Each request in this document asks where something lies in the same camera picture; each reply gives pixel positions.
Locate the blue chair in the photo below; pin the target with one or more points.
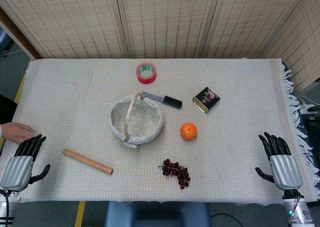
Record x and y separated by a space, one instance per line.
157 214

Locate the red tape roll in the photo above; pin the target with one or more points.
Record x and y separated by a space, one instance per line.
146 73

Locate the white fabric basket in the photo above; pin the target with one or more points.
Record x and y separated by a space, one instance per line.
136 119

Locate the white power strip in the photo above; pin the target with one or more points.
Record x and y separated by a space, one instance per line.
308 107

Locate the black luncheon meat can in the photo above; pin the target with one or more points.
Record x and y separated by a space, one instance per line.
206 100

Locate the bamboo folding screen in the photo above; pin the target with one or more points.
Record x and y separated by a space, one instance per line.
160 22

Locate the dark red grape bunch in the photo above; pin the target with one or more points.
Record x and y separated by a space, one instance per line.
178 173

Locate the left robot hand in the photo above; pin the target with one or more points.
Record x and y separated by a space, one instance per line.
17 168

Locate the white woven tablecloth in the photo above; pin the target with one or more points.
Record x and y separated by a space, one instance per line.
75 107

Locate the wooden rolling pin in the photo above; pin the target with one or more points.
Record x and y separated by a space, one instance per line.
87 161

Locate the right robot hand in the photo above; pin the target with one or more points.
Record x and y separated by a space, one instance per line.
285 170

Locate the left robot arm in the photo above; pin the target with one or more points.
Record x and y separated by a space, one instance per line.
7 208

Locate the person's bare hand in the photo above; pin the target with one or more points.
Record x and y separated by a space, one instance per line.
16 133

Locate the orange fruit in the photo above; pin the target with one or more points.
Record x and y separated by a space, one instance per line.
188 131

